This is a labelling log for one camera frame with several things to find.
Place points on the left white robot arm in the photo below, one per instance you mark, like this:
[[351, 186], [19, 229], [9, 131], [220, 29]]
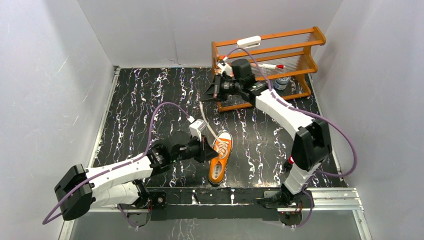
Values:
[[81, 189]]

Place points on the white shoelace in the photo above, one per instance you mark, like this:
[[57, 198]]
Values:
[[210, 127]]

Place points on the orange wooden shelf rack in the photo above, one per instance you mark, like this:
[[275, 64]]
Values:
[[293, 49]]

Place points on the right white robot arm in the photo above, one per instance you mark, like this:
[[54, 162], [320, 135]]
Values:
[[311, 136]]

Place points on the red white marker pen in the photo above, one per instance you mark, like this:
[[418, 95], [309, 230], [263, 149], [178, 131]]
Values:
[[270, 66]]

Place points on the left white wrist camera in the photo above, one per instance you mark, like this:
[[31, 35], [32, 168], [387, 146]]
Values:
[[196, 127]]

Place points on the red emergency stop button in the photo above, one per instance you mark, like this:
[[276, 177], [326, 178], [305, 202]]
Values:
[[288, 164]]

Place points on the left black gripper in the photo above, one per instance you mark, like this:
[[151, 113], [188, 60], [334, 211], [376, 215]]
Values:
[[203, 149]]

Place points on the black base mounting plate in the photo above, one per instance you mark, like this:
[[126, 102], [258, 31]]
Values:
[[263, 203]]

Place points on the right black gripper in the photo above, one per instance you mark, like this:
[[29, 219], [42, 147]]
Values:
[[214, 90]]

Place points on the orange canvas sneaker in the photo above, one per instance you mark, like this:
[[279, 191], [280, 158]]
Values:
[[218, 164]]

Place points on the white stapler on top shelf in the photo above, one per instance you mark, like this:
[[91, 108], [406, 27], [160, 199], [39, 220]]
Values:
[[249, 42]]

